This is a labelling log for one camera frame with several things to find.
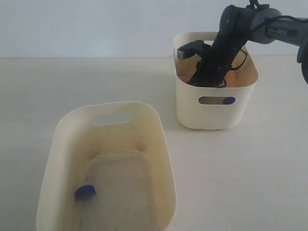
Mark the blue-capped clear tube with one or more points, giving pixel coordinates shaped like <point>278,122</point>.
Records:
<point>216,100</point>
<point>85,195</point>

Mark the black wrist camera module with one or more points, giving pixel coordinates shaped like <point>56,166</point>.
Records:
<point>197,47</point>

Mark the large cream plastic bin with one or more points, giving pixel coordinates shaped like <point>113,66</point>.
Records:
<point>119,148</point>

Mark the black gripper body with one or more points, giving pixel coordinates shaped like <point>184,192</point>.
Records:
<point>213,68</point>

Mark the small cream plastic bin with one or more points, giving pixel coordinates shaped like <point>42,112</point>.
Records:
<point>240,84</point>

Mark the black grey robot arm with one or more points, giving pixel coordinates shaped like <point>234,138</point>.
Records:
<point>257,23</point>

